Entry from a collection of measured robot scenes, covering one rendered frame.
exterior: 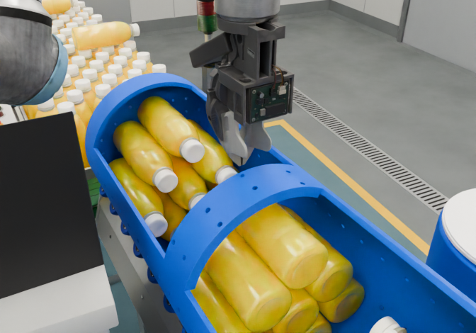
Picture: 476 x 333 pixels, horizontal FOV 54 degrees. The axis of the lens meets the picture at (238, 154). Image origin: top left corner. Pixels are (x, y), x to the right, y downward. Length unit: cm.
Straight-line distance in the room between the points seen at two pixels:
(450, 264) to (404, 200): 189
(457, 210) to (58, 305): 71
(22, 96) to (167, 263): 32
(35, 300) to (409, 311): 48
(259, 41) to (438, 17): 452
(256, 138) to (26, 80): 34
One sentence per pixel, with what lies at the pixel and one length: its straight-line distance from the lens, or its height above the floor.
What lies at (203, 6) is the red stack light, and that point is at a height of 124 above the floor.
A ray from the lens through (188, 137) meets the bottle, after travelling 83.
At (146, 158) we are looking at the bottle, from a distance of 85.
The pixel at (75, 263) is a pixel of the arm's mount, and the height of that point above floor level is 117.
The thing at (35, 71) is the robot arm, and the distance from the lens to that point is 73.
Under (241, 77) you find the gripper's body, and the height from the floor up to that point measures 138.
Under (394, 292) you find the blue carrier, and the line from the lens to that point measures 71.
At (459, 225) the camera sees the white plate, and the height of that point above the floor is 104.
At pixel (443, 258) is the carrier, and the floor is 99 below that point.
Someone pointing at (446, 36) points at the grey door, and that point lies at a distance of 494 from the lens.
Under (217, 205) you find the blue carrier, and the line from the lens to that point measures 59.
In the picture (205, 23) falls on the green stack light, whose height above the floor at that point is 119.
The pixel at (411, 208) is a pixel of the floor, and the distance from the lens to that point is 273.
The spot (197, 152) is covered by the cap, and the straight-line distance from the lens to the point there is 82.
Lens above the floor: 158
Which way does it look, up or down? 31 degrees down
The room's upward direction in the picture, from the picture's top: straight up
